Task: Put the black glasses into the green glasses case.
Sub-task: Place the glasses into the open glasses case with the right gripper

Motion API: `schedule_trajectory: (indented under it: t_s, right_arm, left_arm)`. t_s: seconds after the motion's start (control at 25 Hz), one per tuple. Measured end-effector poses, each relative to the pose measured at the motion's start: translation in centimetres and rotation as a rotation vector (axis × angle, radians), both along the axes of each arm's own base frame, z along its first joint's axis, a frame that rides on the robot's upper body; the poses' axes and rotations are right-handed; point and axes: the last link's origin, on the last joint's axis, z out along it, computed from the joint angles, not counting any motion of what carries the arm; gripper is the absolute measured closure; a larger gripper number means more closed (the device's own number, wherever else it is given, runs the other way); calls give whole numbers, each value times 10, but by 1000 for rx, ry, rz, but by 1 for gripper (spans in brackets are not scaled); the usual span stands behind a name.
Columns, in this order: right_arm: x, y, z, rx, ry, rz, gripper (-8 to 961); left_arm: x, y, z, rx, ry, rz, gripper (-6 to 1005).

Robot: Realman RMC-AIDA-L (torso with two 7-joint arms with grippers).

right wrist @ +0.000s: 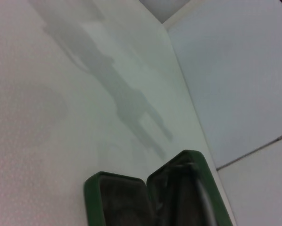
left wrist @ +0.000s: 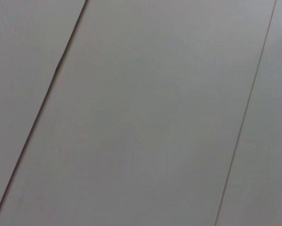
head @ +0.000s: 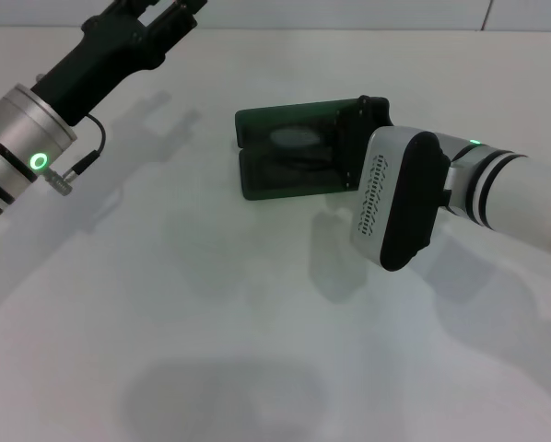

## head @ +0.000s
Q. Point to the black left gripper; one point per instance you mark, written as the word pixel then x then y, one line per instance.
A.
pixel 105 60

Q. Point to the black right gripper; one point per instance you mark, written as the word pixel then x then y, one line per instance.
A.
pixel 365 124

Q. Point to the green glasses case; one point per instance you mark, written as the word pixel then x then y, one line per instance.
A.
pixel 257 124

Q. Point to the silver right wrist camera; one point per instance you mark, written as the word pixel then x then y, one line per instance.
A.
pixel 395 198

